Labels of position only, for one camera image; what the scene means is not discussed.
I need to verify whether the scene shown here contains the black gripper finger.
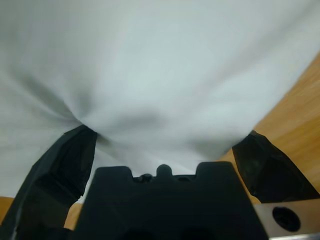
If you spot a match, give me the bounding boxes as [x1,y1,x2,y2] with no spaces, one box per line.
[0,124,98,240]
[231,129,320,205]

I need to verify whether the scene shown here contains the white t-shirt with black print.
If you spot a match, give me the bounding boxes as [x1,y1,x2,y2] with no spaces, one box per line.
[0,0,320,201]

